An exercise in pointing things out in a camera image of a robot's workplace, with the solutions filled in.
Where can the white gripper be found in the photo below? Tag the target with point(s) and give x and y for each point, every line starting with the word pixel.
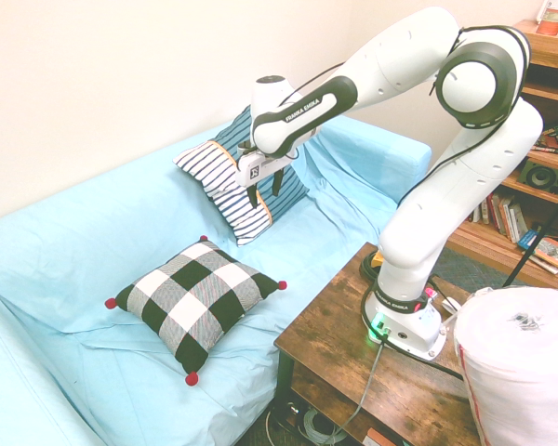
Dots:
pixel 256 172

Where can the black white checkered pillow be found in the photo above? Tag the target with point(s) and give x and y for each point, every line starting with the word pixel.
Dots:
pixel 195 297

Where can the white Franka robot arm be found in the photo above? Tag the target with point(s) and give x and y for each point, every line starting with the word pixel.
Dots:
pixel 423 60

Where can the blue white striped pillow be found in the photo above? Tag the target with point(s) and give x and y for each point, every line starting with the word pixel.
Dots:
pixel 232 214

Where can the yellow power strip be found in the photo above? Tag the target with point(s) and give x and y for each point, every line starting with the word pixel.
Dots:
pixel 377 258

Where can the rustic wooden table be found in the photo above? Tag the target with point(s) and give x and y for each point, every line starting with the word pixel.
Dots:
pixel 335 334

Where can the light blue covered sofa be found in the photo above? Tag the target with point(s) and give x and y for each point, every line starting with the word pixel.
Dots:
pixel 74 223

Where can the dark woven rug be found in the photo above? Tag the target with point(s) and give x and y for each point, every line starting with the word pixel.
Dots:
pixel 455 265

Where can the red upright book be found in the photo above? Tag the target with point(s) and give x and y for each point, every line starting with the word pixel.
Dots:
pixel 493 211

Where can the blue book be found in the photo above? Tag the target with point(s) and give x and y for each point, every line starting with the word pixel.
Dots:
pixel 527 238

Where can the green box speaker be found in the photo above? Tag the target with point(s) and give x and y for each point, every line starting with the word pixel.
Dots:
pixel 537 175

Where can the orange box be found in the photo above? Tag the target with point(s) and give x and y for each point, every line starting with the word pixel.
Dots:
pixel 375 437

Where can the red black book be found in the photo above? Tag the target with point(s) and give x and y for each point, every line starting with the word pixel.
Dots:
pixel 546 148

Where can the picture cover book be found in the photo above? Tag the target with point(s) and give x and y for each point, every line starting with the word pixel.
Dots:
pixel 554 251

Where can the large white wrapped roll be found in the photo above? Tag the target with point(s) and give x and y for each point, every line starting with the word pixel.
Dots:
pixel 516 371

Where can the wooden bookshelf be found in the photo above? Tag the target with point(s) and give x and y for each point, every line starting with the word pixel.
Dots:
pixel 553 51

